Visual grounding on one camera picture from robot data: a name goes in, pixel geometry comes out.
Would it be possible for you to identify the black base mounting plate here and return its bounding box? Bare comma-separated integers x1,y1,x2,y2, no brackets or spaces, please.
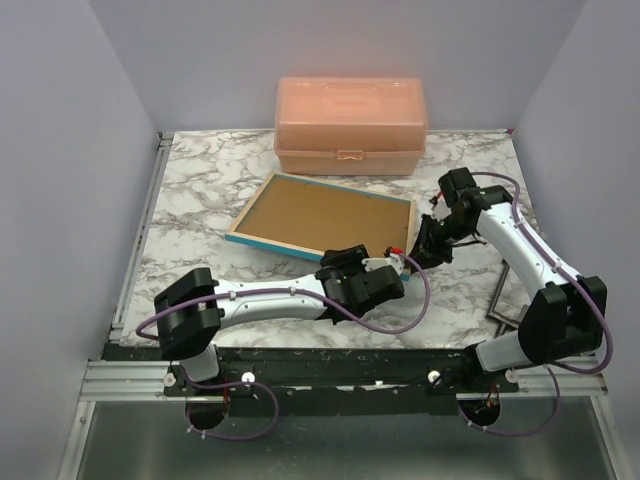
105,347,519,418

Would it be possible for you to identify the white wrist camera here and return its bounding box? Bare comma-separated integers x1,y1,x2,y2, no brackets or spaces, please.
361,247,405,278
430,192,450,221

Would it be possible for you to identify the light wooden picture frame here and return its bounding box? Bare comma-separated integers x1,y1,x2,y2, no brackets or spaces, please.
224,172,420,282

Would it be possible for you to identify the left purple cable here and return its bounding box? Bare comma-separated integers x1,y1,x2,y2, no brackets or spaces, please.
135,254,432,441

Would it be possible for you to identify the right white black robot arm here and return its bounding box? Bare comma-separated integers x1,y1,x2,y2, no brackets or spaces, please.
407,168,613,392

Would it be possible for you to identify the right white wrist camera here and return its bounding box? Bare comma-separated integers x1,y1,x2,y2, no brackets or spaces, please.
430,192,450,221

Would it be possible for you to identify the brown frame backing board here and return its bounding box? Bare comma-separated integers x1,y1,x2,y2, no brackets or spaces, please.
237,178,414,254

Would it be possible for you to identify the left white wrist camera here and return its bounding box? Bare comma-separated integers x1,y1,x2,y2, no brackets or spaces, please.
361,247,405,278

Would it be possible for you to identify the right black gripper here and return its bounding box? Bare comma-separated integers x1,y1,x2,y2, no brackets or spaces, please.
404,213,473,273

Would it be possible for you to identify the aluminium rail frame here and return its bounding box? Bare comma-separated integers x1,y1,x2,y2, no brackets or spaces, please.
61,130,627,479

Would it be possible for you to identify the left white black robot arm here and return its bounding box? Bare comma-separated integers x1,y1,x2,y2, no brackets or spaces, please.
154,245,405,395

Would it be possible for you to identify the orange translucent plastic box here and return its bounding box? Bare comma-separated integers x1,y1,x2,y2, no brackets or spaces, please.
274,77,429,176

